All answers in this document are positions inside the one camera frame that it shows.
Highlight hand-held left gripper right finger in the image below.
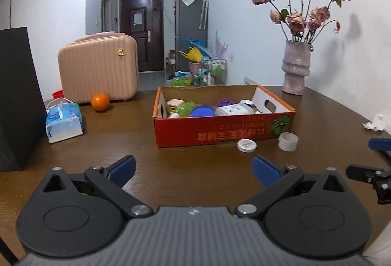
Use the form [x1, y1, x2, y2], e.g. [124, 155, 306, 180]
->
[235, 155, 356, 219]

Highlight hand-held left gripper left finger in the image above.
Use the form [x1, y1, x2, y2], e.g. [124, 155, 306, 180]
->
[31, 155, 154, 219]

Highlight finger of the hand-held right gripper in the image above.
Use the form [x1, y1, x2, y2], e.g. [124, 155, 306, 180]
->
[368, 138, 391, 152]
[346, 164, 391, 205]

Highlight red cardboard box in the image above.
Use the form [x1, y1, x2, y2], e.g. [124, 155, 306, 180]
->
[152, 85, 296, 148]

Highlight clear plastic jar blue lid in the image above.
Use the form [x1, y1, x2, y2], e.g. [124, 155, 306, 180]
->
[215, 103, 255, 116]

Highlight cream cube charger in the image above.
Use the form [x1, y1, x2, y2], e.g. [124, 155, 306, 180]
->
[166, 99, 186, 115]

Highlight blue ribbed lid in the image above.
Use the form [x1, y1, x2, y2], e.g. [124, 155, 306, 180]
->
[189, 105, 216, 118]

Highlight green spray bottle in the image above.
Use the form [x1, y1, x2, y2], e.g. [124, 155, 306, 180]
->
[169, 100, 196, 119]

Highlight crumpled white tissue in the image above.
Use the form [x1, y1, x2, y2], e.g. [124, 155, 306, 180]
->
[362, 113, 386, 132]

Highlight white round lid grey label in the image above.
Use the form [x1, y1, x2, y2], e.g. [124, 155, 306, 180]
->
[237, 139, 258, 153]

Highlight small clear cup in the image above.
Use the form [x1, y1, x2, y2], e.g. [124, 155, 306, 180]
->
[278, 132, 299, 152]

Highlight orange fruit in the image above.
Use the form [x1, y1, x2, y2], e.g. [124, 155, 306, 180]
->
[91, 93, 110, 113]

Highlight blue tissue pack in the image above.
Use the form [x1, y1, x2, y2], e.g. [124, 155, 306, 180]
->
[45, 102, 84, 144]

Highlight pink suitcase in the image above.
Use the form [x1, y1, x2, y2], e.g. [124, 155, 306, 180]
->
[57, 33, 139, 103]

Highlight pink ribbed vase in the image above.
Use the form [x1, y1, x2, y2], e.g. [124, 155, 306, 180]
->
[282, 40, 314, 95]

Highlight small cardboard box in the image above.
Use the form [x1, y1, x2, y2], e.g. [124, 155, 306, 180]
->
[165, 50, 176, 71]

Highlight black paper bag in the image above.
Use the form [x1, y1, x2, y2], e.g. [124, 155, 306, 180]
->
[0, 0, 48, 172]

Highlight yellow plastic item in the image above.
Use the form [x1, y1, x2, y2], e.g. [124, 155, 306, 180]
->
[179, 47, 204, 64]

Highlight dark brown door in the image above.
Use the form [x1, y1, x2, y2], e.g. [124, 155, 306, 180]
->
[119, 0, 164, 72]

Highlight blue plastic item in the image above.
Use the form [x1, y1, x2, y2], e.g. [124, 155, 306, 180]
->
[185, 38, 210, 53]

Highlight dried pink roses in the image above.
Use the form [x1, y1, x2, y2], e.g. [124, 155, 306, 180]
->
[250, 0, 354, 44]

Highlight grey refrigerator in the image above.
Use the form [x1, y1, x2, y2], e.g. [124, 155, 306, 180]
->
[175, 0, 209, 71]

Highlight hanging umbrellas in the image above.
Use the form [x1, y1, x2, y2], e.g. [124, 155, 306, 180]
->
[198, 0, 210, 31]

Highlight wire rack with bottles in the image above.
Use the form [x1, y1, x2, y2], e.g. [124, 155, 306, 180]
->
[199, 58, 227, 86]

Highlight purple wall decoration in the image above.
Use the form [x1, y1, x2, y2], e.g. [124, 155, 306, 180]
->
[215, 31, 229, 57]

